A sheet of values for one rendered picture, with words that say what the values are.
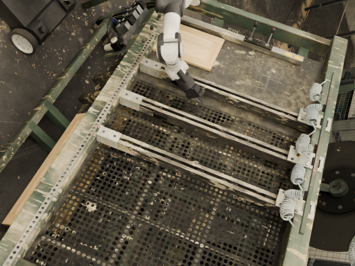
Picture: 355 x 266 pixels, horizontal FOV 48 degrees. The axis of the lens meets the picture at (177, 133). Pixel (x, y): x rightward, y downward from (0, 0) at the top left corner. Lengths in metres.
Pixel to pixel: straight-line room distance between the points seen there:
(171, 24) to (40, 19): 1.23
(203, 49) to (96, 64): 1.13
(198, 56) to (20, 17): 1.22
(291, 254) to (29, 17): 2.23
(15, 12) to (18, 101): 0.60
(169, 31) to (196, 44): 0.74
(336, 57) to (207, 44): 0.86
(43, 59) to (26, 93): 0.31
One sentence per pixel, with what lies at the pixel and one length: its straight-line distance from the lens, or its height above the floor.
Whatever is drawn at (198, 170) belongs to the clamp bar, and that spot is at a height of 1.37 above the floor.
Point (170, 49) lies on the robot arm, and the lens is 1.98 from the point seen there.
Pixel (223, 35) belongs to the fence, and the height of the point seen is 1.20.
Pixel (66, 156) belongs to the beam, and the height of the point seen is 0.85.
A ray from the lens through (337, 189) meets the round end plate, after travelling 2.57.
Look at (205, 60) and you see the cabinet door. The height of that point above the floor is 1.17.
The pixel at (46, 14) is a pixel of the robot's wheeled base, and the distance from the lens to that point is 3.04.
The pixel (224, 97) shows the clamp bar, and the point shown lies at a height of 1.35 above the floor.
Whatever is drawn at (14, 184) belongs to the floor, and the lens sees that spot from 2.95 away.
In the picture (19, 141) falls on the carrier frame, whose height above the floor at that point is 0.18.
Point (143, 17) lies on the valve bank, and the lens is 2.90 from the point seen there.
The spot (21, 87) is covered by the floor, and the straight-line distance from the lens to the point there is 3.03.
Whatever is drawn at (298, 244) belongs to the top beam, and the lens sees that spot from 2.02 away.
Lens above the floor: 2.55
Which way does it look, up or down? 37 degrees down
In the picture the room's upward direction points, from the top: 85 degrees clockwise
